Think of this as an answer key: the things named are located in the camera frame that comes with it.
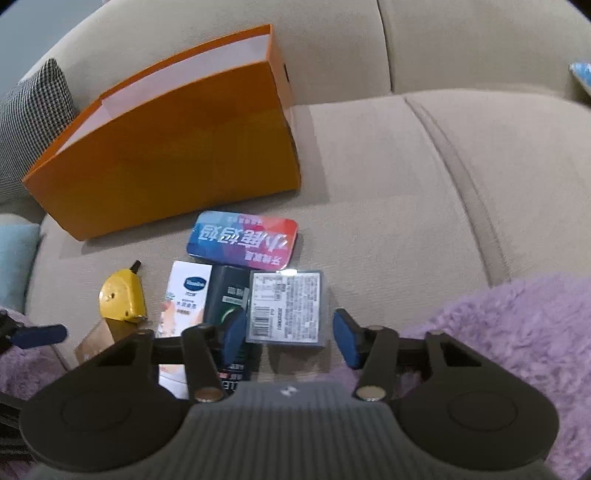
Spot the clear plastic labelled box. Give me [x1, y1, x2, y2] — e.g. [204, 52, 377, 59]
[245, 270, 330, 348]

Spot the houndstooth pillow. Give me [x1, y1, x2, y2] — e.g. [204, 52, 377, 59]
[0, 58, 77, 205]

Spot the white cream tube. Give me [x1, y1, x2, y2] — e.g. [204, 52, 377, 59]
[157, 260, 213, 400]

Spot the orange cardboard box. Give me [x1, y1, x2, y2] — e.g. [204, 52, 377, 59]
[22, 24, 302, 241]

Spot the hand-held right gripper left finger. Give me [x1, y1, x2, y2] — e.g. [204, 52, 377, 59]
[92, 307, 250, 403]

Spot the light blue pillow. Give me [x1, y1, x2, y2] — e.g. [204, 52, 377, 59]
[0, 223, 41, 311]

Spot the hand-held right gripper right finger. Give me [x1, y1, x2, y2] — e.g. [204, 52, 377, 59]
[333, 308, 485, 402]

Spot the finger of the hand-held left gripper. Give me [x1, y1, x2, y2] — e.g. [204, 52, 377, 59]
[0, 311, 69, 354]
[0, 392, 29, 432]

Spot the blue printed pillow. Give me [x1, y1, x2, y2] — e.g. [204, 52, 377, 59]
[569, 61, 591, 97]

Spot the brown cardboard box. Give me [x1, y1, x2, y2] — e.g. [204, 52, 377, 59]
[74, 318, 117, 367]

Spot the purple fluffy blanket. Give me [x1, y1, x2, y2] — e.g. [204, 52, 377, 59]
[0, 272, 591, 480]

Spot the dark green shampoo bottle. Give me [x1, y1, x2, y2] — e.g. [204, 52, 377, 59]
[203, 265, 253, 385]

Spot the colourful packet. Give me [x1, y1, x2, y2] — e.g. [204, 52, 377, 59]
[187, 211, 299, 269]

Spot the yellow tape measure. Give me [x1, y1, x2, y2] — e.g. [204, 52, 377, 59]
[100, 260, 149, 322]

